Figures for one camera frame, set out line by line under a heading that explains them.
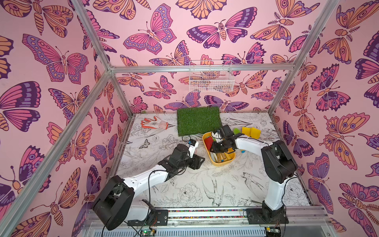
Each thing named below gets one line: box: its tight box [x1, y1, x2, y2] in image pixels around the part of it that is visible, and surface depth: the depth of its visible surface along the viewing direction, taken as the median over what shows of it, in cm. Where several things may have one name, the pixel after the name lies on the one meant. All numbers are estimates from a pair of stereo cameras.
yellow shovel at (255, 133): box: [250, 126, 262, 140], surface depth 108 cm
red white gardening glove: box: [140, 116, 176, 130], surface depth 115 cm
